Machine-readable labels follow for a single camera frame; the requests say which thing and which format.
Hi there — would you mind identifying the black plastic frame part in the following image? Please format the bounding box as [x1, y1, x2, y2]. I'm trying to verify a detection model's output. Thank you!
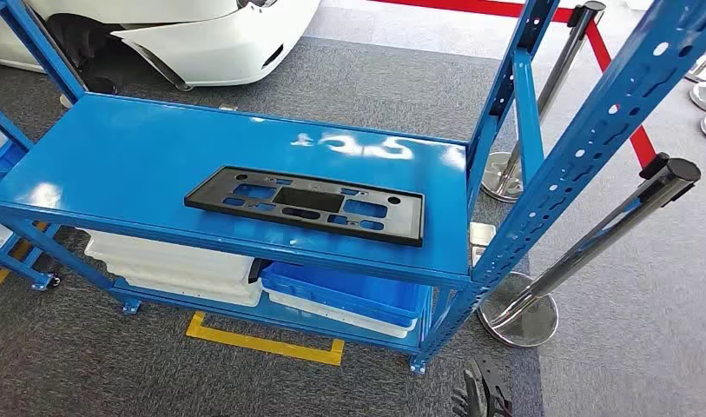
[183, 166, 426, 248]

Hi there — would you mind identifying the blue plastic bin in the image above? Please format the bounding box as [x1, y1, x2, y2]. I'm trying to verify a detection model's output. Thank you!
[260, 261, 433, 329]

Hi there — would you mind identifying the white car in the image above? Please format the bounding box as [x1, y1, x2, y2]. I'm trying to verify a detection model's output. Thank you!
[0, 0, 322, 93]

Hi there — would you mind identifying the blue metal cart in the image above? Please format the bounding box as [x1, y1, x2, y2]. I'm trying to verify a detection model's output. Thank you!
[0, 97, 63, 292]

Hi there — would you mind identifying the chrome stanchion post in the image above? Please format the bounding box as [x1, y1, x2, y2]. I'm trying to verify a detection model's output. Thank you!
[477, 156, 703, 348]
[480, 0, 607, 203]

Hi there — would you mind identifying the blue metal shelf rack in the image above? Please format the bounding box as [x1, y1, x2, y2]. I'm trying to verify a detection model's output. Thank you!
[0, 0, 706, 376]

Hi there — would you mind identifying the red barrier belt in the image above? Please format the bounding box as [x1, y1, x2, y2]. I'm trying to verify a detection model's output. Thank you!
[368, 0, 575, 24]
[584, 20, 658, 169]

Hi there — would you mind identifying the white plastic tray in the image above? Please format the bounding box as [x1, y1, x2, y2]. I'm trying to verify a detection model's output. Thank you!
[82, 228, 257, 284]
[265, 288, 418, 340]
[102, 261, 266, 308]

